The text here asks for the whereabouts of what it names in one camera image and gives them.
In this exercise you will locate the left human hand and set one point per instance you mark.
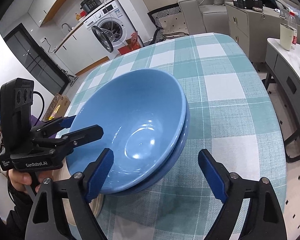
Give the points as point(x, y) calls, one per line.
point(20, 179)

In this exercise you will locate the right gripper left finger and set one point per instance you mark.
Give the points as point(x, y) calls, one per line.
point(47, 218)

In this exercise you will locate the beige sofa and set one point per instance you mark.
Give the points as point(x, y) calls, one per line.
point(215, 5)

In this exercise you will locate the blue ceramic bowl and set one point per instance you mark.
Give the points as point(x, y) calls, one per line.
point(160, 172)
point(142, 114)

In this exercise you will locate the patterned floor rug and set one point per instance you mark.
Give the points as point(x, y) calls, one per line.
point(169, 22)

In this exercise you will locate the beige drawer cabinet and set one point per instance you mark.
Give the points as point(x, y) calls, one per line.
point(250, 29)

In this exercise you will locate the white washing machine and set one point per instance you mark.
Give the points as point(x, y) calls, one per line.
point(110, 27)

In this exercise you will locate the teal plaid tablecloth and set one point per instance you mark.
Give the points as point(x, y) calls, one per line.
point(231, 116)

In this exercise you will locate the white marble coffee table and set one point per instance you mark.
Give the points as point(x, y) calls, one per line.
point(283, 68)

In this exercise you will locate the brown cardboard box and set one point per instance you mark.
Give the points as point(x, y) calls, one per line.
point(57, 108)

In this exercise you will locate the black rice cooker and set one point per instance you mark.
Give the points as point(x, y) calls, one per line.
point(90, 5)

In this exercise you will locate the clear plastic bottle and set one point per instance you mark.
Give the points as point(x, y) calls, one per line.
point(293, 25)

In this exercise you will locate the red cardboard box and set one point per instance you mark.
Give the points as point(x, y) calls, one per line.
point(132, 44)

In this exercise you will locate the beige tumbler cup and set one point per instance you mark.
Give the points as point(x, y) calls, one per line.
point(286, 36)

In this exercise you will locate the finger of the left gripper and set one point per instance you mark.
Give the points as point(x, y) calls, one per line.
point(78, 138)
point(52, 127)

